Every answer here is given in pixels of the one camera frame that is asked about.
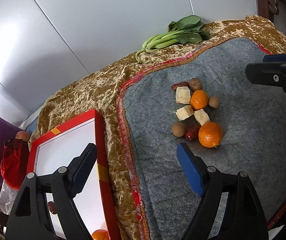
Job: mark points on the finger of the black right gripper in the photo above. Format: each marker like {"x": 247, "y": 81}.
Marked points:
{"x": 268, "y": 74}
{"x": 283, "y": 57}

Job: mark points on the golden brown velvet cloth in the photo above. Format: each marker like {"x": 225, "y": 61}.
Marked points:
{"x": 101, "y": 90}

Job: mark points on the red velvet drawstring pouch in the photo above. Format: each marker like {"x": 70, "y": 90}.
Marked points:
{"x": 14, "y": 162}

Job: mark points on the red white shallow box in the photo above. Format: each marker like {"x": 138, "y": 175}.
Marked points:
{"x": 77, "y": 148}

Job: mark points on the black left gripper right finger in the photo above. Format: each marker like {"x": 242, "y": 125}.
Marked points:
{"x": 229, "y": 207}

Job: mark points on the grey felt mat red trim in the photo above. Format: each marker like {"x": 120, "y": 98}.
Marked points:
{"x": 246, "y": 132}

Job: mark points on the clear plastic bag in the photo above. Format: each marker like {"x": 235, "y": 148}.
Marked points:
{"x": 7, "y": 198}

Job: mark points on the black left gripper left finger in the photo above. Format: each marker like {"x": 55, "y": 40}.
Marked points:
{"x": 30, "y": 217}

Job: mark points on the large orange mandarin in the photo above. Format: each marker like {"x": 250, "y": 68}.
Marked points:
{"x": 210, "y": 135}

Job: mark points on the brown longan fruit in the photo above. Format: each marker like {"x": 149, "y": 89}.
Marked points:
{"x": 178, "y": 129}
{"x": 214, "y": 102}
{"x": 195, "y": 84}

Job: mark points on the small orange mandarin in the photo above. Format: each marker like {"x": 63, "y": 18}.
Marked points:
{"x": 100, "y": 234}

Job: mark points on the pale sugarcane chunk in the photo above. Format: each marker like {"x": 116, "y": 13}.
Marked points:
{"x": 184, "y": 112}
{"x": 183, "y": 95}
{"x": 201, "y": 117}

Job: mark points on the peach fruit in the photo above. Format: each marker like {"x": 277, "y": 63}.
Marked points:
{"x": 23, "y": 135}

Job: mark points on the dark red jujube date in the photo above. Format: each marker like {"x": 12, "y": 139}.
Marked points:
{"x": 52, "y": 207}

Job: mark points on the green leafy vegetable bunch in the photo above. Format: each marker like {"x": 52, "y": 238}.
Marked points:
{"x": 187, "y": 30}

